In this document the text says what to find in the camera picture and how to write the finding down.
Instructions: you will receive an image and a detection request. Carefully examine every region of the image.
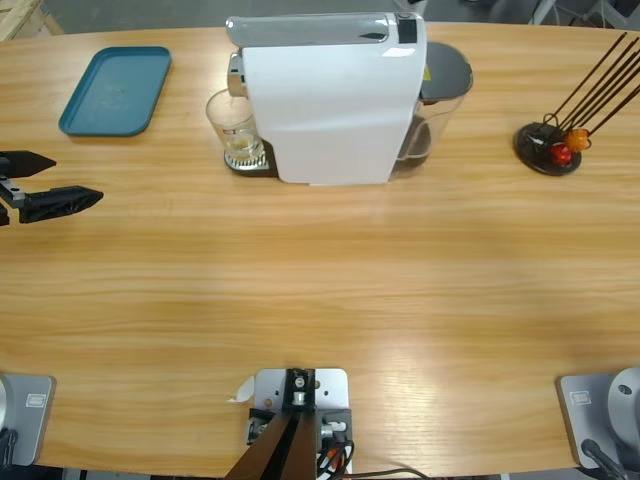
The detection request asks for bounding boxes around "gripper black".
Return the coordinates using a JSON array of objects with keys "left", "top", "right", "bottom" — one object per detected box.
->
[{"left": 0, "top": 149, "right": 105, "bottom": 228}]

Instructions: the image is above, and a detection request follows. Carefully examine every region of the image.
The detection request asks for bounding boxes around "clear drinking glass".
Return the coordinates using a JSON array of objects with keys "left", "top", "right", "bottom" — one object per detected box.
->
[{"left": 205, "top": 88, "right": 266, "bottom": 162}]

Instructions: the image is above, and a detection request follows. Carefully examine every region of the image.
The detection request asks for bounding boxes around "silver coffee machine lever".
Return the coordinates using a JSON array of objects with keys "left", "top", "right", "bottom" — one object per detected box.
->
[{"left": 225, "top": 12, "right": 400, "bottom": 47}]

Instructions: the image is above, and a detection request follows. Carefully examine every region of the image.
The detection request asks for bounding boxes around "white capsule coffee machine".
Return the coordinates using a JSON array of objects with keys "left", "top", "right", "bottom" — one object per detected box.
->
[{"left": 223, "top": 10, "right": 429, "bottom": 187}]

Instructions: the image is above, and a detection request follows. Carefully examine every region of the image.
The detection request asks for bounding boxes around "teal plastic tray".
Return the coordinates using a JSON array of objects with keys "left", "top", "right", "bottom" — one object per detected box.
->
[{"left": 58, "top": 45, "right": 173, "bottom": 138}]

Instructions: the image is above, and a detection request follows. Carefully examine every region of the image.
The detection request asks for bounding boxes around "wooden pallet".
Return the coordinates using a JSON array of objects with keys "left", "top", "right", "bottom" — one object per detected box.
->
[{"left": 0, "top": 0, "right": 65, "bottom": 42}]

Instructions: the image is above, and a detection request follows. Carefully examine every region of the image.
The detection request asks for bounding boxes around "metal drip tray grate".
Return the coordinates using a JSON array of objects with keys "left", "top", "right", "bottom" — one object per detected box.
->
[{"left": 223, "top": 139, "right": 279, "bottom": 179}]

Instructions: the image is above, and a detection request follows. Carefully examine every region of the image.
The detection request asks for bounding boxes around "white paper scrap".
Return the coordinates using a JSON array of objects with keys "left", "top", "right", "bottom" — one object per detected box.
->
[{"left": 227, "top": 375, "right": 257, "bottom": 404}]

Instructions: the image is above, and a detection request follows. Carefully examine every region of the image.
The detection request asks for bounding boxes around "clear water tank black lid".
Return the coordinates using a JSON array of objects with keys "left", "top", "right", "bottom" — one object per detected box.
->
[{"left": 389, "top": 41, "right": 474, "bottom": 181}]

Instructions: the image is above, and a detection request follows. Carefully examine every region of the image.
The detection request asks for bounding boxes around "black capsule holder with rods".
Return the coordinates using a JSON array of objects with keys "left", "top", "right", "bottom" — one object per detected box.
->
[{"left": 513, "top": 32, "right": 640, "bottom": 177}]

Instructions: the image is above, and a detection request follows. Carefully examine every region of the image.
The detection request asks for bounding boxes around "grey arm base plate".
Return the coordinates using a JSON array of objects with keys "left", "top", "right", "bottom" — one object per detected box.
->
[
  {"left": 0, "top": 372, "right": 58, "bottom": 467},
  {"left": 556, "top": 366, "right": 640, "bottom": 471}
]

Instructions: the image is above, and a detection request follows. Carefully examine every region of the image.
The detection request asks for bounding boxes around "black base cable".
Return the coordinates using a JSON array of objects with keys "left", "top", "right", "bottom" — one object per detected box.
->
[
  {"left": 579, "top": 438, "right": 632, "bottom": 480},
  {"left": 0, "top": 427, "right": 20, "bottom": 467}
]

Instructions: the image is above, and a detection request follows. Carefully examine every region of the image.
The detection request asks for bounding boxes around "white background metal frame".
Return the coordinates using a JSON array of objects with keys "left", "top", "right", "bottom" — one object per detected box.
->
[{"left": 529, "top": 0, "right": 640, "bottom": 29}]

